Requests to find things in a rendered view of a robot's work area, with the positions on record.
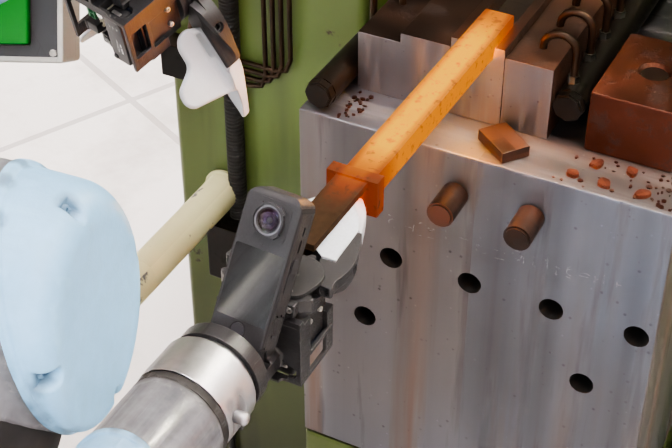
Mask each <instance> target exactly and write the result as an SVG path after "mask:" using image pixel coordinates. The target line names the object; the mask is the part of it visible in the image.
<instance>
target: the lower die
mask: <svg viewBox="0 0 672 448"><path fill-rule="evenodd" d="M572 1H573V0H534V1H533V2H532V4H531V5H530V6H529V7H528V9H527V10H526V11H525V12H524V14H523V15H522V16H521V17H520V18H519V20H518V21H517V22H516V23H515V25H514V26H513V27H512V28H511V30H510V31H509V32H508V33H507V35H506V36H505V37H504V38H503V40H502V41H501V42H500V43H499V44H498V46H497V47H496V48H495V52H494V57H493V60H491V61H490V63H489V64H488V65H487V66H486V67H485V69H484V70H483V71H482V72H481V73H480V75H479V76H478V77H477V78H476V79H475V81H474V82H473V83H472V84H471V85H470V87H469V88H468V89H467V90H466V91H465V93H464V94H463V95H462V96H461V97H460V99H459V100H458V101H457V102H456V103H455V105H454V106H453V107H452V108H451V109H450V111H449V113H453V114H456V115H460V116H463V117H467V118H471V119H474V120H478V121H481V122H485V123H489V124H492V125H495V124H499V123H502V122H506V123H507V124H508V125H509V126H510V127H511V128H512V129H513V130H514V131H518V132H521V133H525V134H528V135H532V136H536V137H539V138H543V139H547V138H548V137H549V135H550V134H551V132H552V131H553V129H554V128H555V126H556V125H557V123H558V122H559V121H560V119H561V118H560V117H559V116H557V115H556V114H555V111H554V108H553V105H552V103H553V102H554V100H555V98H556V96H557V94H558V92H559V91H560V90H561V88H562V87H563V85H564V84H565V83H566V81H567V77H568V73H570V68H571V59H572V48H571V46H570V44H569V43H568V42H567V41H565V40H563V39H559V38H556V39H552V40H551V41H550V42H549V44H548V48H547V49H545V50H544V49H540V47H539V45H540V41H541V39H542V37H543V36H544V35H545V34H546V33H547V32H549V31H551V30H563V31H566V32H568V33H570V34H571V35H573V36H574V37H575V38H576V39H577V41H578V42H579V44H580V48H581V58H580V62H581V60H582V59H583V56H584V51H585V50H586V47H587V38H588V25H587V23H586V22H585V21H584V20H583V19H582V18H579V17H576V16H572V17H569V18H567V19H566V21H565V26H564V27H557V26H556V22H557V18H558V17H559V15H560V14H561V13H562V12H563V11H564V10H566V9H568V8H579V9H582V10H585V11H586V12H588V13H589V14H590V15H591V16H592V17H593V18H594V20H595V22H596V25H597V35H596V39H597V38H598V36H599V29H601V28H602V20H603V12H604V5H603V3H602V1H601V0H581V4H580V6H574V5H572ZM493 2H494V0H407V4H405V5H401V4H399V0H388V1H387V2H386V3H385V4H384V5H383V6H382V7H381V8H380V9H379V10H378V12H377V13H376V14H375V15H374V16H373V17H372V18H371V19H370V20H369V21H368V22H367V23H366V24H365V25H364V26H363V27H362V28H361V29H360V30H359V31H358V88H361V89H365V90H368V91H372V92H376V93H379V94H383V95H387V96H390V97H394V98H397V99H401V100H405V99H406V98H407V97H408V96H409V95H410V93H411V92H412V91H413V90H414V89H415V88H416V87H417V86H418V84H419V83H420V82H421V81H422V80H423V79H424V78H425V77H426V75H427V74H428V73H429V72H430V71H431V70H432V69H433V68H434V66H435V65H436V64H437V63H438V62H439V61H440V60H441V59H442V57H443V56H444V55H445V54H446V53H447V52H448V51H449V50H450V48H451V47H452V46H453V45H454V44H455V43H456V42H457V41H458V39H459V38H460V37H461V36H462V35H463V34H464V33H465V32H466V30H467V29H468V28H469V27H470V26H471V25H472V24H473V23H474V21H475V20H476V19H477V18H478V17H479V16H480V15H481V14H482V12H483V11H484V10H485V9H488V7H489V6H490V5H491V4H492V3H493ZM611 3H612V16H613V14H614V8H616V5H617V0H611ZM612 16H611V18H612Z"/></svg>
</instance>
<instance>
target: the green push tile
mask: <svg viewBox="0 0 672 448"><path fill-rule="evenodd" d="M0 44H10V45H29V44H31V32H30V0H7V1H6V2H4V3H2V4H0Z"/></svg>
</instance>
